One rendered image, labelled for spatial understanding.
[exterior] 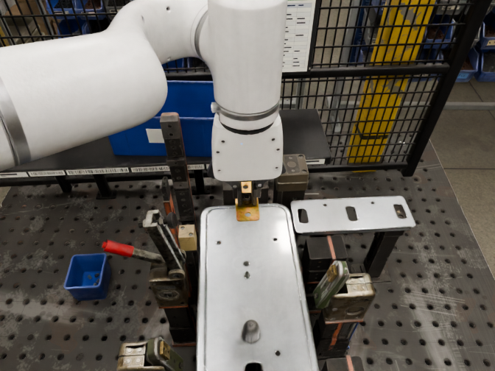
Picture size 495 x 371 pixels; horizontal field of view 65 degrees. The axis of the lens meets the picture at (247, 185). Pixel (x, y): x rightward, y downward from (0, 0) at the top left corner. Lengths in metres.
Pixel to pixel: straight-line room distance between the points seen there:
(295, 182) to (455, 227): 0.67
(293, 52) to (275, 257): 0.55
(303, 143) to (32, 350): 0.91
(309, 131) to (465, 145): 1.99
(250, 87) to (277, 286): 0.50
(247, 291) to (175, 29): 0.54
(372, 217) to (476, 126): 2.29
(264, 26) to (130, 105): 0.16
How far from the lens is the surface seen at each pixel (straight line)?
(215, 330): 0.80
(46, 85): 0.33
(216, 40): 0.44
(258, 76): 0.44
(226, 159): 0.54
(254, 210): 0.63
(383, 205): 1.02
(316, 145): 1.09
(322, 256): 0.91
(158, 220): 0.69
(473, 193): 2.68
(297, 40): 1.10
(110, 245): 0.76
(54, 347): 1.22
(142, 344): 0.74
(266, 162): 0.55
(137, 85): 0.35
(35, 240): 1.44
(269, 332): 0.80
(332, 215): 0.96
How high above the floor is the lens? 1.74
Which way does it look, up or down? 47 degrees down
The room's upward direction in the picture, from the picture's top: straight up
